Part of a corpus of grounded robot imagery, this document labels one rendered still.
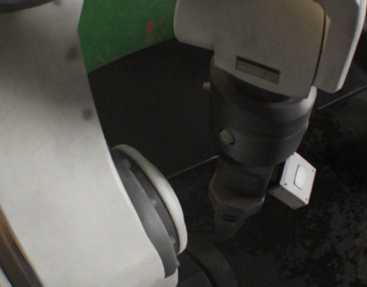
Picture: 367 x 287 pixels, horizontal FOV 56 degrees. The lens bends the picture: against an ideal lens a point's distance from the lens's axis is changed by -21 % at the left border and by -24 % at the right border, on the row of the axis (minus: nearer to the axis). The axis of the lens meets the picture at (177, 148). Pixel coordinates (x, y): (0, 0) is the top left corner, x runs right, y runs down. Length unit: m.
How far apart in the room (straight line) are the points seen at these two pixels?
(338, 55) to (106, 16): 0.53
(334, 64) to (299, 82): 0.04
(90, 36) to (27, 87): 0.45
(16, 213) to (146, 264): 0.11
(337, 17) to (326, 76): 0.05
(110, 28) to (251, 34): 0.50
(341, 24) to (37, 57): 0.19
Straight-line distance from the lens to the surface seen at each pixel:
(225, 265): 0.83
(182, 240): 0.35
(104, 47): 0.73
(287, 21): 0.25
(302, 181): 0.41
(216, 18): 0.25
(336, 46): 0.23
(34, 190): 0.28
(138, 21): 0.75
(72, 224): 0.29
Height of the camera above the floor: 0.91
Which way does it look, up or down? 45 degrees down
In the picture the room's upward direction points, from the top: straight up
